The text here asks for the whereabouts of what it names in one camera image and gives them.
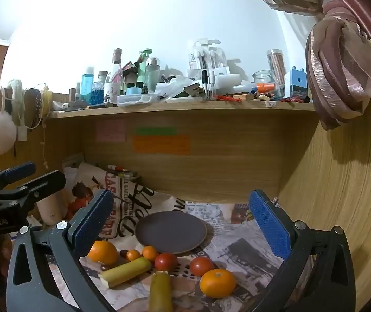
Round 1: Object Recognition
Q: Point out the stack of notebooks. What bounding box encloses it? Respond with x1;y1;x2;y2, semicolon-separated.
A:
107;166;142;183

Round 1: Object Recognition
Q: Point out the glass jar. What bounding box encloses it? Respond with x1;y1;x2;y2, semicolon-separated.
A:
252;69;276;100

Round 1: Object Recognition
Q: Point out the blue pencil sharpener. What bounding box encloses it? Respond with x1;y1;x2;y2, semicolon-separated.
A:
284;67;308;100

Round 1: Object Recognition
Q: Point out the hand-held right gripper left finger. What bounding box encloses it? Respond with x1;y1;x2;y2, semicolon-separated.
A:
6;188;114;312

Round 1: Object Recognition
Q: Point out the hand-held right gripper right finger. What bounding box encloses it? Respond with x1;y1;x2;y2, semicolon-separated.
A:
249;188;357;312

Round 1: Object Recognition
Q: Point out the large orange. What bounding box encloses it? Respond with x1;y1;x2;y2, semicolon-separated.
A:
199;268;237;299

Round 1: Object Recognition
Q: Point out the peeled banana piece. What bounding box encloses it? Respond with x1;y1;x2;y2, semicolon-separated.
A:
149;271;174;312
98;257;152;288

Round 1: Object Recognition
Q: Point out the white powder puff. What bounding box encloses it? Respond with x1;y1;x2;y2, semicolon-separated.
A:
0;110;17;155

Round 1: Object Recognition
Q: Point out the white fluffy headband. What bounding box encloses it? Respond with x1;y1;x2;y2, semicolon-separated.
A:
0;79;27;127

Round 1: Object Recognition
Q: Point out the white plastic bag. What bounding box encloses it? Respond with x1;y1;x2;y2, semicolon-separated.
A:
154;75;202;100

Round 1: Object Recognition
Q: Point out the blue liquid bottle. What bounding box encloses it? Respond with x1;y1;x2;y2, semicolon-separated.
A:
80;67;95;103

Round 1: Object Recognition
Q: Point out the pink brown curtain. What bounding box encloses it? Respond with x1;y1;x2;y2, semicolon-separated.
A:
237;0;371;131

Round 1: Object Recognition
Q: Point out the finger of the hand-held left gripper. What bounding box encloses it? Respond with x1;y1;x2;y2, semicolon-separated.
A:
0;170;67;218
0;161;37;196

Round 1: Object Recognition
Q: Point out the clear round-capped bottle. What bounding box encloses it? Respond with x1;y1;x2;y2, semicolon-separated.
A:
145;57;162;92

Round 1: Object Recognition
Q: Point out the green pump bottle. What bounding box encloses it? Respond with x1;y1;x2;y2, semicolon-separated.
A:
136;49;153;88

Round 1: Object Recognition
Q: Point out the pink sticky note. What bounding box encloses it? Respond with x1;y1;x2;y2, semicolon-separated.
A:
96;120;127;143

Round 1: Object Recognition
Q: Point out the orange sticky note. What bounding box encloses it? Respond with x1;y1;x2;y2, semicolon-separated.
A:
132;135;192;155

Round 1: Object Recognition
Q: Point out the white foam block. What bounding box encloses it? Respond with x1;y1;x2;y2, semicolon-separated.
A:
214;73;241;92

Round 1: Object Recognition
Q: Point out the tall clear jar of sticks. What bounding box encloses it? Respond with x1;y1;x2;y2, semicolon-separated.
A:
266;49;286;88

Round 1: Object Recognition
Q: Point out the cream cylinder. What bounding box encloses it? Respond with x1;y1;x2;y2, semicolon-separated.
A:
37;195;68;225

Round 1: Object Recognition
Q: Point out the green sticky note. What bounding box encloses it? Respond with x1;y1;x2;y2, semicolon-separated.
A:
135;127;177;136

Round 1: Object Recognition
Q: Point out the wooden shelf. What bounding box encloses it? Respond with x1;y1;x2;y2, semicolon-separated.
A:
47;100;317;119

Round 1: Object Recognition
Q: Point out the dotted dark hair accessory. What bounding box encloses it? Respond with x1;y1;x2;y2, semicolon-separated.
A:
23;84;50;127

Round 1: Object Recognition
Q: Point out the clear plastic box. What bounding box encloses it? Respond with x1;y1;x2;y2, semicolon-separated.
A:
117;93;160;106

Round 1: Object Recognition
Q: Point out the blue patterned glass bottle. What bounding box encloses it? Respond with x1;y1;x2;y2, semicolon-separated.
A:
91;71;108;104

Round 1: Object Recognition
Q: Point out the partly peeled orange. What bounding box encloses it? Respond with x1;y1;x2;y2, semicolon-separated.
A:
87;240;119;266

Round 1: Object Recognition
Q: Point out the red tomato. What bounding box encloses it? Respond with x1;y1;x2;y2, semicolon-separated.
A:
190;256;215;276
154;253;178;272

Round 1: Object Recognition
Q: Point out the tall clear cork-capped bottle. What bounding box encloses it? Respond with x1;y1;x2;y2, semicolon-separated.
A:
110;48;124;85

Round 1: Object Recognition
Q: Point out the newspaper mat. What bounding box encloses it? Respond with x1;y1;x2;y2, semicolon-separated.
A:
79;197;303;312

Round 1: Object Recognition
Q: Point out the printed paper bag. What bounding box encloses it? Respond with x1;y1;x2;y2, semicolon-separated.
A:
62;162;177;241

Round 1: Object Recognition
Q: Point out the packaged brush set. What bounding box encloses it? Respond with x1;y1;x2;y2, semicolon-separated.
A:
187;39;232;79

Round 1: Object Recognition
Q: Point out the round brown plate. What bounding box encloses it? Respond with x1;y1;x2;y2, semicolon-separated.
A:
135;211;207;255

